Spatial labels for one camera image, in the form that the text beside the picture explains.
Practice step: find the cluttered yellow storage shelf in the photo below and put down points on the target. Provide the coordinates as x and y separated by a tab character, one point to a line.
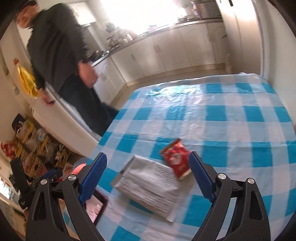
38	151

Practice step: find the white refrigerator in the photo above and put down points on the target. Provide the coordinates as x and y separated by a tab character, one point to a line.
243	35

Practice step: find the blue white checkered tablecloth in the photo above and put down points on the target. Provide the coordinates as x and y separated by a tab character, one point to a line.
236	123

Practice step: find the white lower kitchen cabinets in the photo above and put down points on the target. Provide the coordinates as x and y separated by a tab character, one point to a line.
183	50

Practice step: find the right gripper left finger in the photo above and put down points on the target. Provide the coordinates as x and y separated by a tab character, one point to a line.
45	217

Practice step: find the red snack packet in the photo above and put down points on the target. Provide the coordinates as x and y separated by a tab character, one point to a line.
176	156

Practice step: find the dark kitchen countertop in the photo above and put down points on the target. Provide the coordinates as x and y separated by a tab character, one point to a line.
150	34

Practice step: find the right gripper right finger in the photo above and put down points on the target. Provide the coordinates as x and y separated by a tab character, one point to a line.
249	219

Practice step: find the yellow hanging cloth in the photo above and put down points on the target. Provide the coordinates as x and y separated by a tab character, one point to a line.
28	82

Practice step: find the person in dark clothes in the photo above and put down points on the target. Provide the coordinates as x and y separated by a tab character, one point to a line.
58	57

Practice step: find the red framed tablet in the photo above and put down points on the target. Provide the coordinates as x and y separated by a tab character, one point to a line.
94	207

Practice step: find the orange plastic trash bucket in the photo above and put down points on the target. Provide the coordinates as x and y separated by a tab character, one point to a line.
77	169

